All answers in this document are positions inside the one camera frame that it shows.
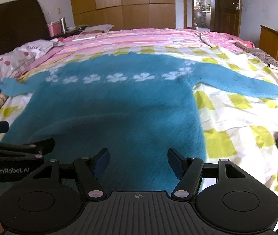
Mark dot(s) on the dark brown wooden door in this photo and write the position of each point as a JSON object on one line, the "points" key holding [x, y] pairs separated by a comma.
{"points": [[226, 16]]}

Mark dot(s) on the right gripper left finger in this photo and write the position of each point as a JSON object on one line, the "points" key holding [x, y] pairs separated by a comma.
{"points": [[88, 171]]}

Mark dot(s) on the blue fuzzy flower sweater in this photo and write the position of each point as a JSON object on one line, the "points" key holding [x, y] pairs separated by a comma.
{"points": [[135, 105]]}

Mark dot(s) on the yellow white checkered bedsheet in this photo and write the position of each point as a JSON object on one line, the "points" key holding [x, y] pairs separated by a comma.
{"points": [[240, 128]]}

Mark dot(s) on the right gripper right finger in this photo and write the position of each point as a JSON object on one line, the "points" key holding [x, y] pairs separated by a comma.
{"points": [[188, 171]]}

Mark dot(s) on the pink striped quilt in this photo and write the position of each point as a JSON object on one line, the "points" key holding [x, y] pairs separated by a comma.
{"points": [[201, 46]]}

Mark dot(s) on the white pink dotted pillow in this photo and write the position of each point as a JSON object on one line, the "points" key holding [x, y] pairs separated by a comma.
{"points": [[13, 62]]}

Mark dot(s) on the silver thermos bottle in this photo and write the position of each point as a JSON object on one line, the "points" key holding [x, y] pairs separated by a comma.
{"points": [[63, 25]]}

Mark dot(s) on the wooden wardrobe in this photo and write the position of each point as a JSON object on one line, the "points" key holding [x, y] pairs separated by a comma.
{"points": [[125, 14]]}

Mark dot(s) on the brown patterned folded cloth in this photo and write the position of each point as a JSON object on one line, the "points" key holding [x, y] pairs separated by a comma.
{"points": [[260, 54]]}

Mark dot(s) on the dark brown headboard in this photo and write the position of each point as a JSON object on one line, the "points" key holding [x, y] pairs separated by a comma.
{"points": [[21, 21]]}

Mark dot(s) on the white grey cloth on nightstand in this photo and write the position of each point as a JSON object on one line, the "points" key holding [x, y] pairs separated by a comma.
{"points": [[98, 28]]}

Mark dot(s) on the pink storage box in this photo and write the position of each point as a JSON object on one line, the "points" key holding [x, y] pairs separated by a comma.
{"points": [[54, 28]]}

